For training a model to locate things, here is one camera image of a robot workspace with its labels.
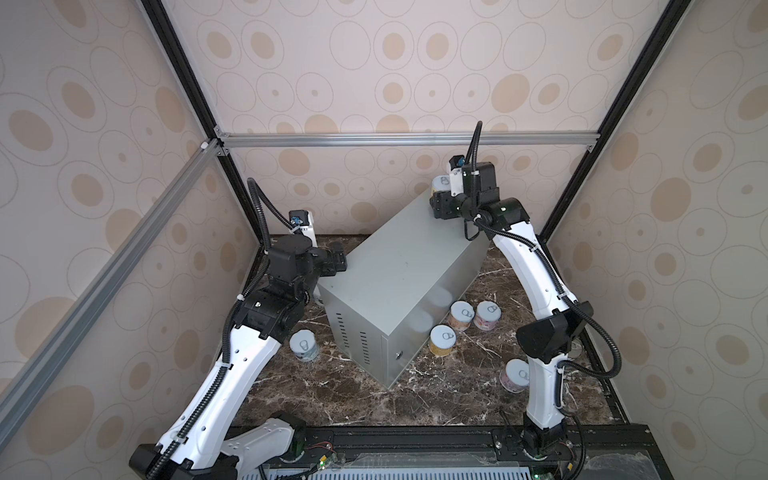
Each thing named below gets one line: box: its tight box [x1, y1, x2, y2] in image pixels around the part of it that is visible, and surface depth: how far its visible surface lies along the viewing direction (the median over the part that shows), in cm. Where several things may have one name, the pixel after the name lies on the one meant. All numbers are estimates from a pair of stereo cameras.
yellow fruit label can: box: [432, 175, 451, 193], surface depth 79 cm
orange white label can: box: [448, 300, 476, 332], surface depth 94 cm
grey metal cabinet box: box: [317, 194, 491, 389], surface depth 70 cm
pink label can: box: [473, 300, 503, 331], surface depth 94 cm
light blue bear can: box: [289, 329, 320, 363], surface depth 87 cm
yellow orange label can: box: [428, 323, 457, 357], surface depth 89 cm
